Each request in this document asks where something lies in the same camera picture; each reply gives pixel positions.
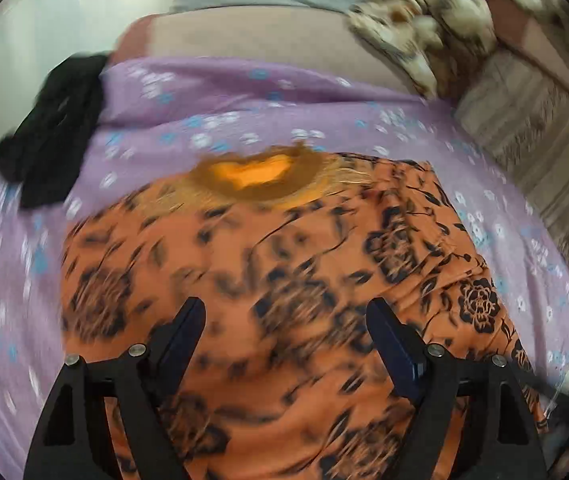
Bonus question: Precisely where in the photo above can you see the black cloth bundle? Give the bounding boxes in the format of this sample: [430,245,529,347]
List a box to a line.
[0,54,109,210]

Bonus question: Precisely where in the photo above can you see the purple floral bedsheet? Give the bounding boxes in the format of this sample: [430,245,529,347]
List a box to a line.
[0,58,569,479]

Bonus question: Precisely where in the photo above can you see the orange black floral garment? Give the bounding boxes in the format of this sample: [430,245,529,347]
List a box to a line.
[61,145,529,479]

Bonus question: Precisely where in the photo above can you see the cream brown floral blanket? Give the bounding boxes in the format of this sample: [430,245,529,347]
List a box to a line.
[347,0,497,101]

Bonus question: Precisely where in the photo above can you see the beige striped pillow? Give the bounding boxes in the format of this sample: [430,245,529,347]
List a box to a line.
[455,50,569,267]

